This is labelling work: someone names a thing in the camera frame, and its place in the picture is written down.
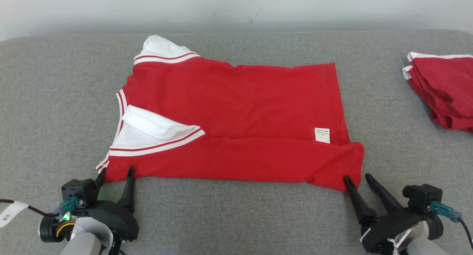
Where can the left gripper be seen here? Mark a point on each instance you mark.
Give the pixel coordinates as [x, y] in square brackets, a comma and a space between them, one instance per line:
[114, 220]

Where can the red shorts with white trim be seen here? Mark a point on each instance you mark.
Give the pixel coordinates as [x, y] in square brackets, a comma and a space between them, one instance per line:
[443, 88]

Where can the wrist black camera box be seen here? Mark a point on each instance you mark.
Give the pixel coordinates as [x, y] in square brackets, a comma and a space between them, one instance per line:
[423, 197]
[78, 192]

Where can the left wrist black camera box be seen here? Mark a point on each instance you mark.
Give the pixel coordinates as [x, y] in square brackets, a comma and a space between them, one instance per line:
[78, 192]

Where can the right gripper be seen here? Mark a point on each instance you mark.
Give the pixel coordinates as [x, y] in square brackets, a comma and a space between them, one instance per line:
[395, 225]

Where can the red and white jersey shirt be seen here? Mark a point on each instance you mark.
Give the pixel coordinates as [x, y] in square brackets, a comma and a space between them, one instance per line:
[240, 107]

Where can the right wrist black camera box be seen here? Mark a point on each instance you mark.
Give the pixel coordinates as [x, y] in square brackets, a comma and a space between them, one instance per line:
[423, 197]

